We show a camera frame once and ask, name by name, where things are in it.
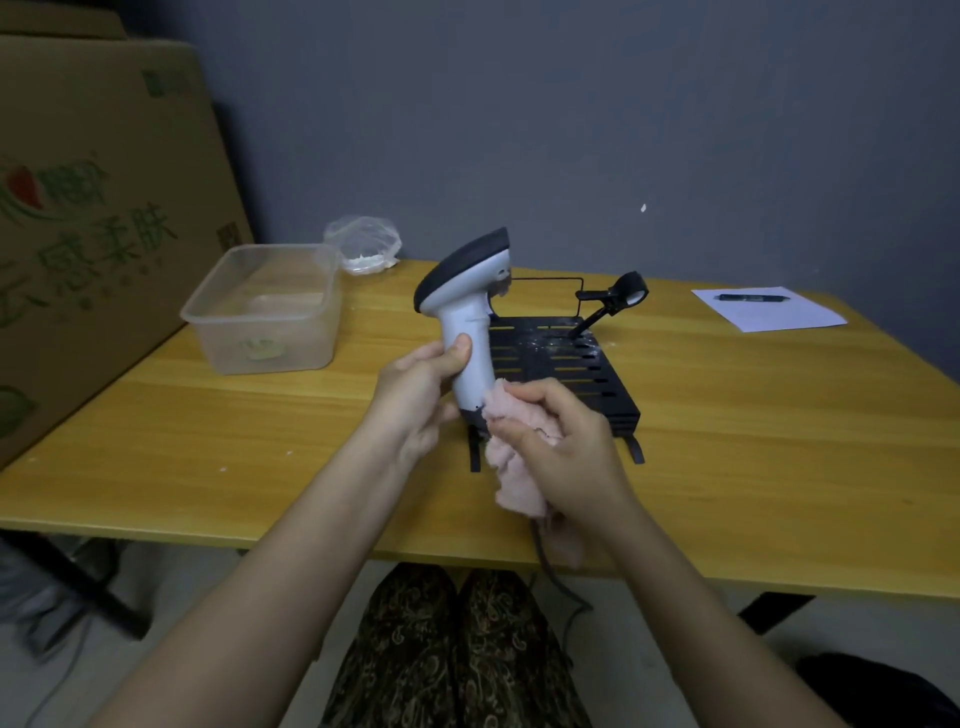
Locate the person's right hand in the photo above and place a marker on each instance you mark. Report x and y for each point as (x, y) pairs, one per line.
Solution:
(574, 457)

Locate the person's left hand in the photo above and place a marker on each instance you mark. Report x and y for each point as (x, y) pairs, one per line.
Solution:
(409, 397)

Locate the person's right thumb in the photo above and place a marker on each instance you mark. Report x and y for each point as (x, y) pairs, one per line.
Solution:
(517, 427)

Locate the person's left thumb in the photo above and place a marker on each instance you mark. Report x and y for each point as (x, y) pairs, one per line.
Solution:
(450, 354)

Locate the pink cleaning cloth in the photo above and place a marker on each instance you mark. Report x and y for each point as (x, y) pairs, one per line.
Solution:
(514, 465)

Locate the white and grey barcode scanner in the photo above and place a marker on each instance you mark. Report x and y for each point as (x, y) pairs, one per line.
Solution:
(466, 315)

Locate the person's left forearm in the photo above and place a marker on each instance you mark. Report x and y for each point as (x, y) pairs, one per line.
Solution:
(255, 600)

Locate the person's right forearm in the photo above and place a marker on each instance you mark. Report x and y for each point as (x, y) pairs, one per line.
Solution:
(697, 622)

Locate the black slotted metal stand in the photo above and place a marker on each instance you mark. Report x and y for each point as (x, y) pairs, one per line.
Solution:
(570, 371)

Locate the crumpled clear plastic bag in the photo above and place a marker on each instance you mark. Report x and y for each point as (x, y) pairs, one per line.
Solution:
(364, 244)

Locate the clear plastic container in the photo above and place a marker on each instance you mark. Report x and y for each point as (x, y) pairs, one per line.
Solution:
(262, 307)

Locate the person's patterned trouser legs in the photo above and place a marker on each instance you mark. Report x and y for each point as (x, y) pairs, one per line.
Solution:
(454, 652)

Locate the black pen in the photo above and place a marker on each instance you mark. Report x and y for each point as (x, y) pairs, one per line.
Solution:
(751, 298)

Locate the white paper sheet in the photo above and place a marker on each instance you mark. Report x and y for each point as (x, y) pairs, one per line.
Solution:
(769, 309)

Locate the black table leg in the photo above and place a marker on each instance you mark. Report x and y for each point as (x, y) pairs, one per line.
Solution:
(772, 611)
(79, 585)

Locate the large printed cardboard box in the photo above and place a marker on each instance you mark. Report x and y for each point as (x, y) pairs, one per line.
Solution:
(82, 240)

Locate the black bag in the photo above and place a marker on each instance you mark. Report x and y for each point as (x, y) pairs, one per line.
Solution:
(874, 690)

